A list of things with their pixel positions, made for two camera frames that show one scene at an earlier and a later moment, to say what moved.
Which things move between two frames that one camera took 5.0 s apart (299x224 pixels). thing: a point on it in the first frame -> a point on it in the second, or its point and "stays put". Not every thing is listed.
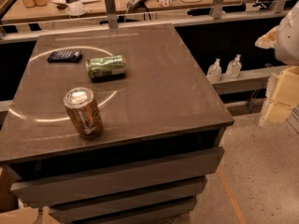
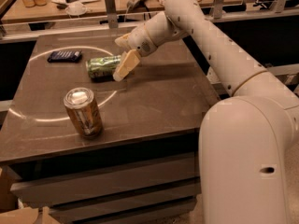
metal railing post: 111,14 stays put
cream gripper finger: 268,40 -> 139,40
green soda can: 106,68 stays put
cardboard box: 28,216 stays put
